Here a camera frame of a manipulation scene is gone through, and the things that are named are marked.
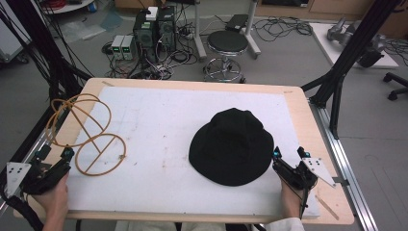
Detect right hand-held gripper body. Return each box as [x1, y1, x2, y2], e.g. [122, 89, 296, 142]
[271, 156, 337, 219]

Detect tangle of floor cables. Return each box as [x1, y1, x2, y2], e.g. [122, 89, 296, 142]
[101, 40, 200, 81]

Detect black metal frame with cables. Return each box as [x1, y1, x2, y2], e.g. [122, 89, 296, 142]
[0, 0, 94, 104]

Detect thin wooden strip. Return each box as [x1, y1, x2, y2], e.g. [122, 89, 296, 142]
[315, 194, 341, 221]

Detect black flat box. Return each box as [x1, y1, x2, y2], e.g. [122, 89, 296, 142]
[224, 13, 250, 34]

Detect golden wire hat stand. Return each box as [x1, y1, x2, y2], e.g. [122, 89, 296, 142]
[44, 92, 128, 177]

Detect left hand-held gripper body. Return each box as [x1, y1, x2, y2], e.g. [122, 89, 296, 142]
[4, 153, 72, 199]

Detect white foam mat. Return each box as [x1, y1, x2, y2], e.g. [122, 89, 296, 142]
[64, 85, 321, 219]

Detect white platform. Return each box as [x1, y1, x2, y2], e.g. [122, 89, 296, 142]
[309, 21, 400, 70]

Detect grey equipment case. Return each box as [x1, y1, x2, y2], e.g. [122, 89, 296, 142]
[0, 17, 31, 64]

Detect black metal frame stand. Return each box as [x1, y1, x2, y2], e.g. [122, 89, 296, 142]
[300, 0, 402, 140]

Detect black bucket hat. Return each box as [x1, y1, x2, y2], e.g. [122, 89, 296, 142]
[188, 107, 275, 188]

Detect clear plastic sheet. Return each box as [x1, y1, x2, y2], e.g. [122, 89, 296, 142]
[60, 12, 124, 41]

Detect white metal table leg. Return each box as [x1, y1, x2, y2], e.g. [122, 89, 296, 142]
[191, 0, 208, 61]
[244, 0, 262, 60]

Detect loose black cables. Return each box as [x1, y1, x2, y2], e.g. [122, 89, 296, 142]
[252, 15, 314, 43]

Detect grey power supply unit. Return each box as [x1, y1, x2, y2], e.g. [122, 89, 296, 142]
[111, 35, 125, 61]
[121, 35, 138, 62]

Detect white box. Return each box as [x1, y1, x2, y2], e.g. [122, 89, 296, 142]
[145, 6, 159, 22]

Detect aluminium rail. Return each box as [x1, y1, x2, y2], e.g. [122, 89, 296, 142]
[309, 98, 380, 231]

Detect black office chair base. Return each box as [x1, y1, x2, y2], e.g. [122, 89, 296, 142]
[382, 71, 408, 102]

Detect black sleeved cable bundle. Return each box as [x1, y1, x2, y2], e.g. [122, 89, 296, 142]
[0, 177, 44, 231]

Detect person's left hand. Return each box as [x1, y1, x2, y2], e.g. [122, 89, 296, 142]
[31, 172, 70, 223]

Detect round white table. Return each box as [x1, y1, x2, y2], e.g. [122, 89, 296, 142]
[40, 0, 96, 15]

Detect person's right hand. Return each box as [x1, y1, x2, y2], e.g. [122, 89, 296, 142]
[280, 178, 305, 219]

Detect black computer tower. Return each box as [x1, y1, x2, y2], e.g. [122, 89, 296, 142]
[156, 5, 178, 53]
[132, 11, 160, 63]

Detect black round stool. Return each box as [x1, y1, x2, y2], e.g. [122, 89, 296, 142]
[202, 30, 250, 85]

